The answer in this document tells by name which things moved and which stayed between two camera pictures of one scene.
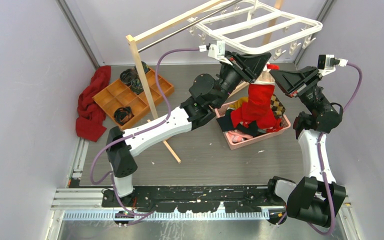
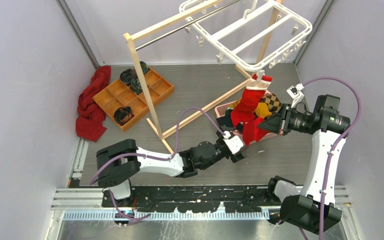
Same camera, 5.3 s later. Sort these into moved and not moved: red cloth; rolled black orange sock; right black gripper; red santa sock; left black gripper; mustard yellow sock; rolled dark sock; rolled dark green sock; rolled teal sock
Moved: red santa sock; right black gripper; left black gripper; mustard yellow sock
Not moved: rolled black orange sock; red cloth; rolled teal sock; rolled dark green sock; rolled dark sock
